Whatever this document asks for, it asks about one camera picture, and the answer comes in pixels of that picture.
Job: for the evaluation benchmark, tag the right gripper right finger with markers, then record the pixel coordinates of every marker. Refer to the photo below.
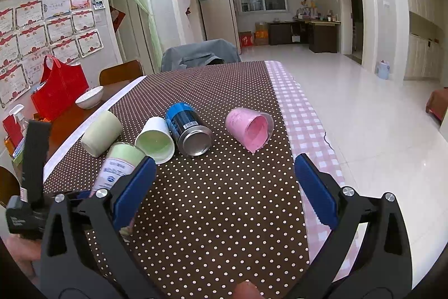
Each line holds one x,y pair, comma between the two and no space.
367,253

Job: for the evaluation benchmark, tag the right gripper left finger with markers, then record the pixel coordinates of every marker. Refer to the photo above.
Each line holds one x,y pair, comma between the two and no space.
83,254

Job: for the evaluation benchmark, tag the green pink labelled glass cup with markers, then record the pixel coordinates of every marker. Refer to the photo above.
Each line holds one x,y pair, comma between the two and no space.
121,160

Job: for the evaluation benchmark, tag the pale green ceramic cup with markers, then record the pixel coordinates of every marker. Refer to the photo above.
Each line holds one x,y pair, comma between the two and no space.
101,134

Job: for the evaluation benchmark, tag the white paper cup green inside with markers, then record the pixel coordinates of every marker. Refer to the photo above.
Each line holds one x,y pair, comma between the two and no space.
155,140

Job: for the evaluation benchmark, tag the pink plastic cup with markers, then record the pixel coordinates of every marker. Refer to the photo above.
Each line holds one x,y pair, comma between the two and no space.
251,128

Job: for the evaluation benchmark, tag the person's left hand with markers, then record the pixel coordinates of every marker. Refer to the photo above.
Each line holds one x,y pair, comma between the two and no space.
25,253

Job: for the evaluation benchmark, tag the person's right hand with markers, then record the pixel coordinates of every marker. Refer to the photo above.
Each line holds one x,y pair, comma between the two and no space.
246,290

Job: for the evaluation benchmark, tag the near wooden chair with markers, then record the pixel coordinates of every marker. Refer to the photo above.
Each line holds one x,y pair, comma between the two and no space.
9,186

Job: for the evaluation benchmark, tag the wooden chair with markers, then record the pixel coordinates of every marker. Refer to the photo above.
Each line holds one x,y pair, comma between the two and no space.
129,70
9,186

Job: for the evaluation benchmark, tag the green tissue box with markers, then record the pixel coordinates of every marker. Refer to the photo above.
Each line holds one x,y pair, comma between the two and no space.
16,153

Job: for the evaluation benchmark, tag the red booklet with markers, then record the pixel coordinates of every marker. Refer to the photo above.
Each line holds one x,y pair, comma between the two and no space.
13,134

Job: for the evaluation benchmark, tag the white ceramic bowl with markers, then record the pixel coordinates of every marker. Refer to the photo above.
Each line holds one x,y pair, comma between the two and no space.
90,98

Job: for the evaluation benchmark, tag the red bag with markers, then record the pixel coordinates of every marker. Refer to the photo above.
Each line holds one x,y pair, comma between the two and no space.
60,86

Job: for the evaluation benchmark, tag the pink checkered tablecloth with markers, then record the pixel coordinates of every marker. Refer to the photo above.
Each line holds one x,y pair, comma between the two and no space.
307,135

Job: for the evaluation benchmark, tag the brown polka dot tablecloth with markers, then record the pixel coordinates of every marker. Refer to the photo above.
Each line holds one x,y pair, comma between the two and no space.
228,216

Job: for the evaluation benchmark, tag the blue black metal can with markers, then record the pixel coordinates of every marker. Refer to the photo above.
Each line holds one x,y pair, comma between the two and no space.
192,137

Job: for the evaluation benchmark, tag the wooden chair back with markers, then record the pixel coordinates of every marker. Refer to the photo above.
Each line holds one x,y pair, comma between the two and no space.
129,70

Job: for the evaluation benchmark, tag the blue trash bin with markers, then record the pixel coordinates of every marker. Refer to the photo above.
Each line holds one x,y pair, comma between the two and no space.
382,70

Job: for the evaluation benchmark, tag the dark wooden desk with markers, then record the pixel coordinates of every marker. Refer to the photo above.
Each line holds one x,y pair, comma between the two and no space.
320,36

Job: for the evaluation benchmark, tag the grey covered chair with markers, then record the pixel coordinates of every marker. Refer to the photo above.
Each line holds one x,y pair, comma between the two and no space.
196,55

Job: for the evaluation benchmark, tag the white refrigerator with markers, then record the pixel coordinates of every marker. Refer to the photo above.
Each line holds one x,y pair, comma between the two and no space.
220,21

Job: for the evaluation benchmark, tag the cream wall cabinet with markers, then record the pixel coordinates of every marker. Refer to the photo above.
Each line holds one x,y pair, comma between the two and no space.
419,53

